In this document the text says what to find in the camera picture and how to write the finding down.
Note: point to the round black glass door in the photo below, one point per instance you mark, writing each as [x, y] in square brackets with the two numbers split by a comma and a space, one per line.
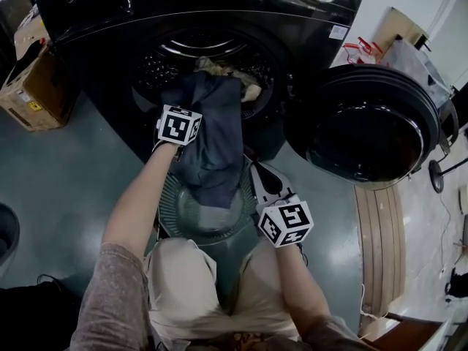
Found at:
[365, 134]

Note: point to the cream clothes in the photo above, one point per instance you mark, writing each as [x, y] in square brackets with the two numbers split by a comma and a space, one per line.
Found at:
[219, 68]

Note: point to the pale green laundry basket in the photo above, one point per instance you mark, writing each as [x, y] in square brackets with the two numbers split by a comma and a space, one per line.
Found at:
[208, 218]

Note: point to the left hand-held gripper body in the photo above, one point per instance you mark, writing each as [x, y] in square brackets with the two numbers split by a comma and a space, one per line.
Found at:
[177, 126]

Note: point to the dark blue garment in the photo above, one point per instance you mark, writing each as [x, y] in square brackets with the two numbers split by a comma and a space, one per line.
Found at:
[215, 130]

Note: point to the black equipment bundle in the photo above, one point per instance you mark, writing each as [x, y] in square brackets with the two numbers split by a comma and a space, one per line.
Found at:
[457, 283]

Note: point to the flat cardboard sheet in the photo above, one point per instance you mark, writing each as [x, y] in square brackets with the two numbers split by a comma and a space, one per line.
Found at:
[398, 24]

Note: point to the clear plastic bag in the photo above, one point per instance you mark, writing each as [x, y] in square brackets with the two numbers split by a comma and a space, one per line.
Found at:
[409, 64]

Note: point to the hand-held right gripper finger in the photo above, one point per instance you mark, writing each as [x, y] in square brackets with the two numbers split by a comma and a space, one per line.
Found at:
[253, 188]
[284, 190]

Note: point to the wooden slatted board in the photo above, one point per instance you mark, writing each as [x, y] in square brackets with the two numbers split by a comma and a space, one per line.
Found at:
[380, 247]

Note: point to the person's left forearm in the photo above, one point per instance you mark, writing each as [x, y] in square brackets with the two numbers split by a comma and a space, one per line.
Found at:
[135, 203]

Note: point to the white side table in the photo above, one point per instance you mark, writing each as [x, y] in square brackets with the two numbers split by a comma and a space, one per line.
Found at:
[409, 333]

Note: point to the black round chair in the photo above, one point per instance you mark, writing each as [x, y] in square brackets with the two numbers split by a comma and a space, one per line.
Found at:
[453, 123]

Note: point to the large brown cardboard box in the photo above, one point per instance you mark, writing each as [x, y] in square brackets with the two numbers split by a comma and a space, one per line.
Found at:
[40, 97]

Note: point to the person's right forearm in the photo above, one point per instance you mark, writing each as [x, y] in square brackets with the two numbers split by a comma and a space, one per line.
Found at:
[300, 280]

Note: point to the black floor fan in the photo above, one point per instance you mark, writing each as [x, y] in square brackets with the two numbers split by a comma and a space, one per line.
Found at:
[436, 177]

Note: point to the person's brown printed shirt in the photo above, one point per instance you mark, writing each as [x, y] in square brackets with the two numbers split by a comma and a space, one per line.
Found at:
[109, 298]

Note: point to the black washing machine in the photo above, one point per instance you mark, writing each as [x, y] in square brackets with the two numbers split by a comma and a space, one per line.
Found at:
[102, 49]

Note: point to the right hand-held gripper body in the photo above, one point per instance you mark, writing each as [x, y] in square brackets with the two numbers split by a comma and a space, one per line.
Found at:
[289, 216]

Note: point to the person's beige trousers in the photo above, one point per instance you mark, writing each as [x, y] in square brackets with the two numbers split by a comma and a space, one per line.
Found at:
[179, 280]

